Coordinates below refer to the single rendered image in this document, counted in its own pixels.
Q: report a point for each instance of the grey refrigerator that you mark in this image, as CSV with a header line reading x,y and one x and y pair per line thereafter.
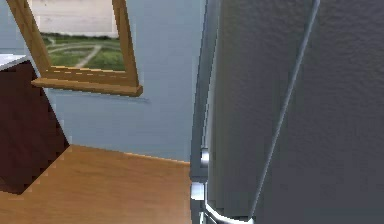
x,y
300,116

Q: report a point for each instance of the wooden framed window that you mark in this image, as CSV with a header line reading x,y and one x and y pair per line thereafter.
x,y
83,43

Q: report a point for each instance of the dark red kitchen cabinet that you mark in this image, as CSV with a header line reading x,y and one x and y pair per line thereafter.
x,y
23,126

